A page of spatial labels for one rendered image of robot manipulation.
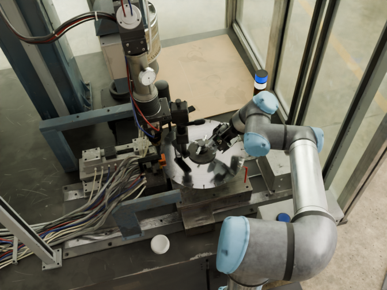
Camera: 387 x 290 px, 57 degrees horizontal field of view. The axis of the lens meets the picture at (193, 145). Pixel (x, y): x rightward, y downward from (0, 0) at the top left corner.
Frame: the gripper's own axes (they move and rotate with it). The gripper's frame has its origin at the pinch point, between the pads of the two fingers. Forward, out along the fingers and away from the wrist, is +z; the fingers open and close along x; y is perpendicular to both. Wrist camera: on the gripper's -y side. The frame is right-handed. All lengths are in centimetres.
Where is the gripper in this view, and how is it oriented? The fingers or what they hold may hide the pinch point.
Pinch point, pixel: (212, 145)
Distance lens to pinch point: 134.5
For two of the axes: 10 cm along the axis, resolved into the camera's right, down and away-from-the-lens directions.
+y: -5.4, 5.5, -6.3
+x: 7.0, 7.2, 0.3
